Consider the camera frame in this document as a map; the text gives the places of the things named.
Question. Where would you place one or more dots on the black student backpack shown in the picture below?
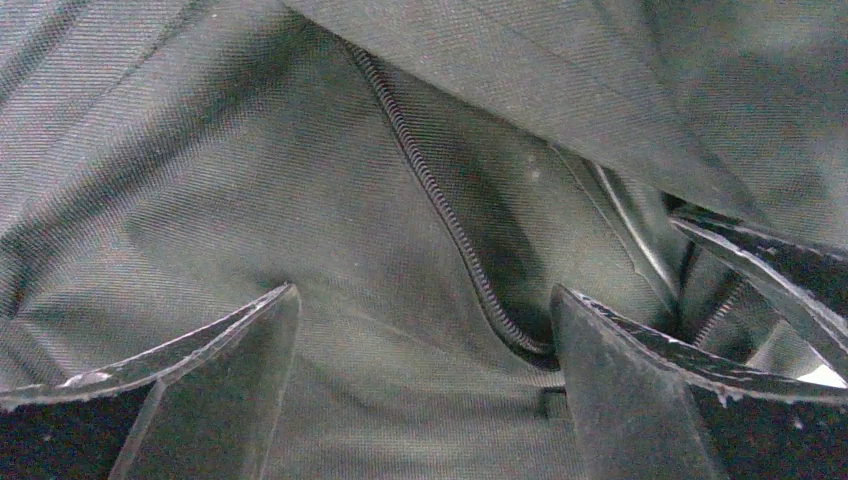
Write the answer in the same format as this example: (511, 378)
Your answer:
(425, 173)

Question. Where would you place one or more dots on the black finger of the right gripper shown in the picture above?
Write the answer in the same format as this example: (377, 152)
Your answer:
(807, 284)

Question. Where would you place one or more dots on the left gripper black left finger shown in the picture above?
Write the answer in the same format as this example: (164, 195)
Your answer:
(201, 406)

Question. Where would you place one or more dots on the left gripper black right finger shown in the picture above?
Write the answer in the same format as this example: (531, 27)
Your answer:
(647, 406)

